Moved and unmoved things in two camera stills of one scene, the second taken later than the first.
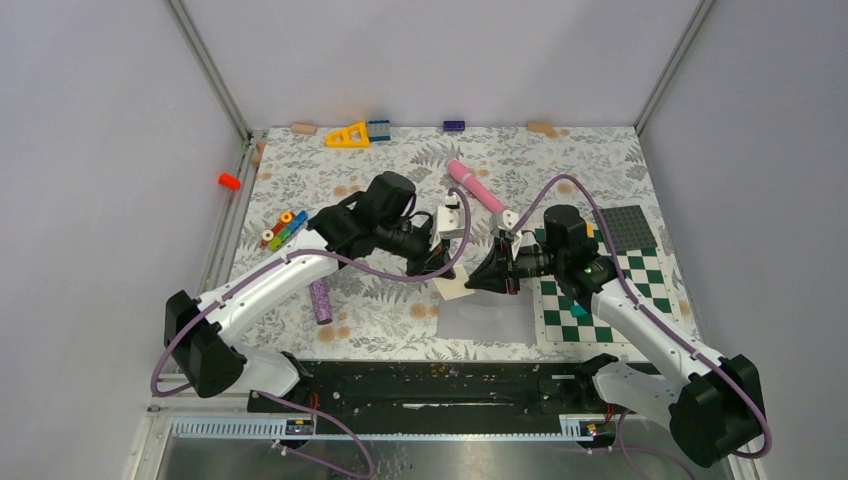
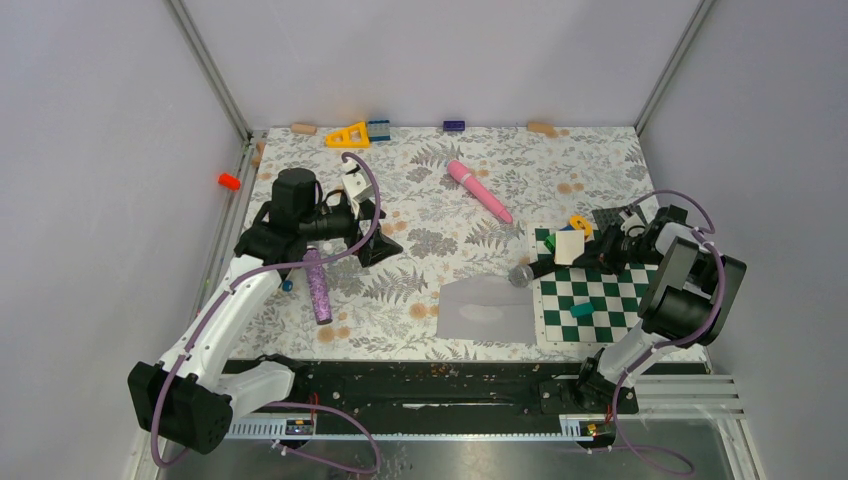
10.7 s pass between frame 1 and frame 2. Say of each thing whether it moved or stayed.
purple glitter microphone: stayed
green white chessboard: stayed
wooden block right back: stayed
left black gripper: moved
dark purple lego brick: stayed
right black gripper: moved
